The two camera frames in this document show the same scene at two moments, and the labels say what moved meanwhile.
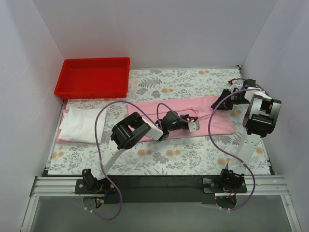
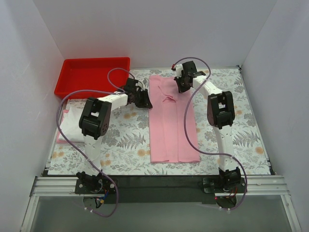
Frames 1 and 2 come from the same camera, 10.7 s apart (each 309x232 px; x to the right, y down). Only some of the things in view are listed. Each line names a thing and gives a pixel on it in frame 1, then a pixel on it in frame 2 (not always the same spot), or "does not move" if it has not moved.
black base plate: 158,189 does not move
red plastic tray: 96,78 does not move
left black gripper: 186,121 to 141,98
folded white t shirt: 78,125 does not move
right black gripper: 227,97 to 182,82
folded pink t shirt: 59,141 does not move
